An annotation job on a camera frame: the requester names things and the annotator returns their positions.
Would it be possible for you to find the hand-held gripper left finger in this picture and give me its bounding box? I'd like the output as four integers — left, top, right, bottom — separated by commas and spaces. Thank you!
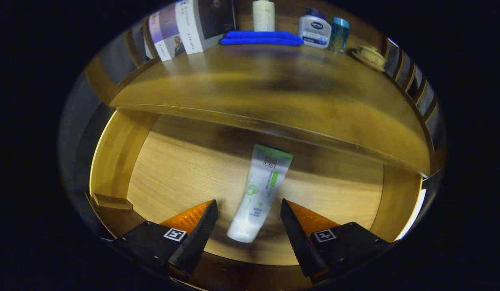
112, 199, 219, 281

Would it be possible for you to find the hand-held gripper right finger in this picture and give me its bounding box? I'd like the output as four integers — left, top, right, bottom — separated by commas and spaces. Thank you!
280, 198, 392, 284

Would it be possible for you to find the white green tube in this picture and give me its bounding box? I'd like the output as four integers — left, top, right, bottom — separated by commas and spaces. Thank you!
227, 144, 293, 243

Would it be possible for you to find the wooden drawer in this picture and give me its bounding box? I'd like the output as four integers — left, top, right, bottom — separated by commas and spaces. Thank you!
88, 107, 426, 291

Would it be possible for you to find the wooden countertop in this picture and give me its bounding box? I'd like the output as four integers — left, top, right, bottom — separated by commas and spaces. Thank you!
108, 30, 432, 176

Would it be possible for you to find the wooden cabinet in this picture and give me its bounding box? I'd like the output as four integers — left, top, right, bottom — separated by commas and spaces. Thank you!
84, 0, 448, 178

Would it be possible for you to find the black backdrop cloth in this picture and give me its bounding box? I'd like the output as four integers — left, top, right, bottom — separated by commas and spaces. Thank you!
59, 24, 113, 211

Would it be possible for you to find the ceramic lidded teacup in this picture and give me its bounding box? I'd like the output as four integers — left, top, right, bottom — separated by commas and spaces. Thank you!
352, 45, 387, 72

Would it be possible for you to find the blue folded cloth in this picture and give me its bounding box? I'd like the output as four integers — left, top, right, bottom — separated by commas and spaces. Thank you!
220, 30, 304, 46

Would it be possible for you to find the purple book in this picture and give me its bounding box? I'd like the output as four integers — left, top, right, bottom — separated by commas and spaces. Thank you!
147, 4, 185, 62

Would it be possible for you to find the white blue-cap lotion bottle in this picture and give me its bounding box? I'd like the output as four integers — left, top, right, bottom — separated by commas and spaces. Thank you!
298, 7, 332, 49

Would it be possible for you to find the teal bottle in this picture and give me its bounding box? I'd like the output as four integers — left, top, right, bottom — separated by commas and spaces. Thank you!
328, 17, 350, 54

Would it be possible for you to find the white and black book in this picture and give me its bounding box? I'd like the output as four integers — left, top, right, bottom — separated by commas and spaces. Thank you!
175, 0, 236, 55

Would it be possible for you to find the white pump bottle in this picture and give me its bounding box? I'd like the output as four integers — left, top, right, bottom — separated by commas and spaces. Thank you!
252, 0, 275, 32

